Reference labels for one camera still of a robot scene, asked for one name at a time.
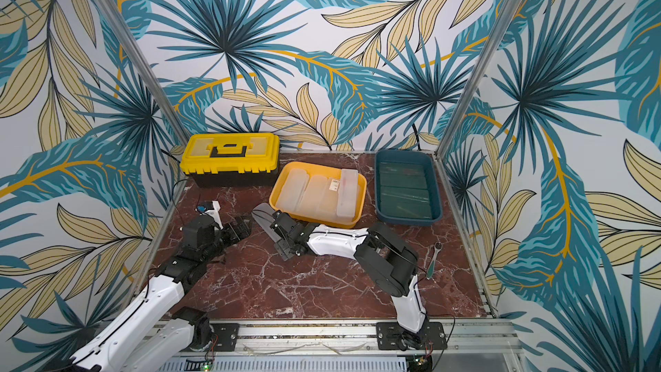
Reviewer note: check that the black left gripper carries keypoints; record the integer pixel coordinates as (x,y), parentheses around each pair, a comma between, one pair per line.
(236,236)

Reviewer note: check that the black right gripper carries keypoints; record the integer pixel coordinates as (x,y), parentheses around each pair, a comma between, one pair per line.
(278,227)

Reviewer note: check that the clear pencil case pink inside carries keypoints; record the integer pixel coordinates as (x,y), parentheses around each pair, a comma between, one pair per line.
(347,194)

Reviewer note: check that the yellow black toolbox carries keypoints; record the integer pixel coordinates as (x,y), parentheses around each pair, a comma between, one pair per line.
(232,160)

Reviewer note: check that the teal plastic tray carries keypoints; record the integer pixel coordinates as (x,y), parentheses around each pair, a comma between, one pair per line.
(406,189)

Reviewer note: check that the clear ribbed pencil case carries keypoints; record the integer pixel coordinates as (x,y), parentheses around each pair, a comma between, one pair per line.
(263,215)

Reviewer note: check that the clear pencil case labelled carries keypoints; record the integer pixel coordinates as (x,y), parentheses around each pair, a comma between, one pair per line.
(328,205)

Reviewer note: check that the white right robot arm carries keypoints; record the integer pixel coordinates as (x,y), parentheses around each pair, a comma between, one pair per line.
(386,258)

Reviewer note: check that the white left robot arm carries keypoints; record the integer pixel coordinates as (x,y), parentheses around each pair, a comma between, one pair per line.
(123,346)

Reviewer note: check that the silver green ratchet wrench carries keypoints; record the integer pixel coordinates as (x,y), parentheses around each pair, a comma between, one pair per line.
(433,263)

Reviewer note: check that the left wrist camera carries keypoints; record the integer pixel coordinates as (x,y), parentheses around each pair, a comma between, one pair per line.
(212,209)

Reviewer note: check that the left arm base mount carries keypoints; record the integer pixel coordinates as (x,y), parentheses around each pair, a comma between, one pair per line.
(215,337)

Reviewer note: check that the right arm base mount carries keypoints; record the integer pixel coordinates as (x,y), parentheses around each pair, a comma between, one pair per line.
(393,337)

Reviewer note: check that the aluminium front rail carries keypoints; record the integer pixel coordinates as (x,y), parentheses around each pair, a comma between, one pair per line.
(326,345)

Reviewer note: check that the left aluminium frame post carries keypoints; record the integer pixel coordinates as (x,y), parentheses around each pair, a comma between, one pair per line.
(126,39)

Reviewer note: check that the aluminium frame post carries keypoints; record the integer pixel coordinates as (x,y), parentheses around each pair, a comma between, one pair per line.
(126,39)
(492,43)

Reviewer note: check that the right aluminium frame post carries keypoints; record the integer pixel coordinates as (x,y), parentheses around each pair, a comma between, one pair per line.
(492,43)

